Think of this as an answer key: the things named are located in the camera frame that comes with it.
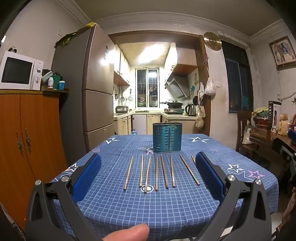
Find framed elephant picture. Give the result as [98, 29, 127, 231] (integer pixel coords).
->
[269, 36, 296, 70]

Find steel electric kettle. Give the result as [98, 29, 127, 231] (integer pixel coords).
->
[185, 104, 197, 116]

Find grey refrigerator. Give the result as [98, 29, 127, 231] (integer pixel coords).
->
[51, 24, 116, 164]

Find cream kitchen base cabinets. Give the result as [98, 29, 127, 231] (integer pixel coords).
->
[113, 112, 197, 135]

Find hanging kitchen pans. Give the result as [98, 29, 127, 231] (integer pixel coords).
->
[115, 89, 134, 102]

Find orange wooden cabinet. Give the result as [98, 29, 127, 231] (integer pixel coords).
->
[0, 89, 70, 230]

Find dark wooden chair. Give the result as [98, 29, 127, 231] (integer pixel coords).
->
[236, 110, 258, 153]

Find steel range hood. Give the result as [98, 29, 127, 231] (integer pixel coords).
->
[165, 75, 189, 98]

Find wall kitchen cabinet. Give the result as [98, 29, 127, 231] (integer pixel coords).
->
[113, 46, 131, 87]
[171, 44, 200, 76]

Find blue checked star tablecloth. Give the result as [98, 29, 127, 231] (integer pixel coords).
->
[50, 133, 279, 241]

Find dark wooden side table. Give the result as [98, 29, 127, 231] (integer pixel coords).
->
[243, 130, 296, 196]

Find black product box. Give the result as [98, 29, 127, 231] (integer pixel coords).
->
[268, 101, 282, 129]

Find hanging cloth bags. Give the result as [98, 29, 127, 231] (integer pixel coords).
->
[195, 82, 206, 130]

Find dark curtained window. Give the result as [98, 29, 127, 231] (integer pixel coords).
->
[221, 40, 254, 114]

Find round gold wall clock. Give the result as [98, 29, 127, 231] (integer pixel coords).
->
[203, 32, 222, 51]

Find barred kitchen window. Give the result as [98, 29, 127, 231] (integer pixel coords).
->
[135, 68, 160, 108]

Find black wok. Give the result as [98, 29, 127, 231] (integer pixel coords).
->
[159, 100, 184, 108]

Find green cloth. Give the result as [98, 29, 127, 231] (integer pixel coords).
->
[55, 32, 78, 46]

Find brown paper bag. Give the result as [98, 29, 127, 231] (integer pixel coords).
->
[277, 113, 288, 136]

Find blue metal utensil holder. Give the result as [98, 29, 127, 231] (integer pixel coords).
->
[152, 122, 183, 154]

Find white plastic bag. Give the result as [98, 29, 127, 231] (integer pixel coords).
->
[205, 76, 217, 96]

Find white bag on chair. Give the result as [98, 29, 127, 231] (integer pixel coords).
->
[242, 125, 258, 145]

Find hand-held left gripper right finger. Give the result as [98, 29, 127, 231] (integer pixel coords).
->
[194, 152, 273, 241]

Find white microwave oven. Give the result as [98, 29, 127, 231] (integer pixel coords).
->
[0, 51, 44, 90]

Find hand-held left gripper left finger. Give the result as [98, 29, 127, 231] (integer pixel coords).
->
[24, 153, 102, 241]

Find person's left hand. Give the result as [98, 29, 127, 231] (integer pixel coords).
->
[103, 223, 150, 241]

